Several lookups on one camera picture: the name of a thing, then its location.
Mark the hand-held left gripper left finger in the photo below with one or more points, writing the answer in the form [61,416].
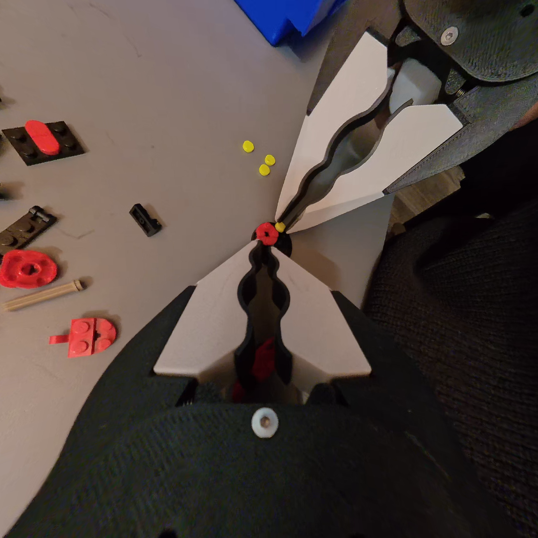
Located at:
[206,332]

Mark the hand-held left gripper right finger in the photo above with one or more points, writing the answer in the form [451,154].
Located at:
[323,332]

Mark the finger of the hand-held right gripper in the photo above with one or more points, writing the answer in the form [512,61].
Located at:
[344,96]
[403,155]

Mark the black lego wheel red hub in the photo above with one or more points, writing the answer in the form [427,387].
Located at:
[267,233]

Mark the red rounded lego plate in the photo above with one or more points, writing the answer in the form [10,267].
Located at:
[90,336]

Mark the small black lego brick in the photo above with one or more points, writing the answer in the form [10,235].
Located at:
[145,219]

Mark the tan lego axle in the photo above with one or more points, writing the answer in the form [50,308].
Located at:
[42,296]

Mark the red round lego plate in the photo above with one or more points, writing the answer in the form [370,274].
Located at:
[12,273]

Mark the black lego hinge plate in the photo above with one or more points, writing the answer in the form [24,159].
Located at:
[21,231]

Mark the blue plastic bin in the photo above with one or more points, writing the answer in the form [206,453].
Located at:
[286,17]

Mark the person's black knit sweater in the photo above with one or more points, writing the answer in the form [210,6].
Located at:
[462,336]

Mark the black plate with red tile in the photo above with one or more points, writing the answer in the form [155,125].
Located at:
[42,136]

